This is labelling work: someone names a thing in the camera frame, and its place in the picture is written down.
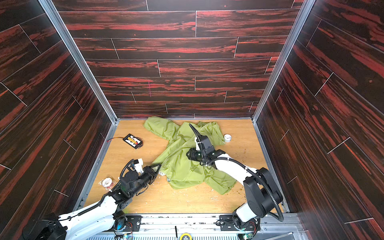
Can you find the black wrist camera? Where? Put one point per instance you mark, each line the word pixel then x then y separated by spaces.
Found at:
pixel 204 145
pixel 136 165

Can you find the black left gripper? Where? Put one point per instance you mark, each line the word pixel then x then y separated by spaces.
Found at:
pixel 151 173

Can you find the yellow tape measure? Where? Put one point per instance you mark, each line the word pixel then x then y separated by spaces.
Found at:
pixel 185 236

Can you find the green Snoopy zip jacket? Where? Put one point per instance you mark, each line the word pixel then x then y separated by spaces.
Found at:
pixel 182 172

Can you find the red and white tape roll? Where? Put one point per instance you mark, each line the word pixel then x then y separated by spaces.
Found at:
pixel 108 183

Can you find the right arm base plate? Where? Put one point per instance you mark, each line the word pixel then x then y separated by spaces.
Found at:
pixel 232 223

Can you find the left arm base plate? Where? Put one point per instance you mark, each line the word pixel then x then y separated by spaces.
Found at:
pixel 128 223

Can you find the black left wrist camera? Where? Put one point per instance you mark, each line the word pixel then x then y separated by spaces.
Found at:
pixel 136 165

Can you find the white sticker tape roll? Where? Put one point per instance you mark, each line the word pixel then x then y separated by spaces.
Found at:
pixel 227 138

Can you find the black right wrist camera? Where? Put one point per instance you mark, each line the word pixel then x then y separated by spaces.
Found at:
pixel 204 145

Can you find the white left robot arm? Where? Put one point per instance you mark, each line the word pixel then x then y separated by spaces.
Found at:
pixel 100 216

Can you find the black battery pack with wires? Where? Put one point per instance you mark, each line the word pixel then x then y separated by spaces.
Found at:
pixel 131 140

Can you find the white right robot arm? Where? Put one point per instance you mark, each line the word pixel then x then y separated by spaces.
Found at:
pixel 262 193

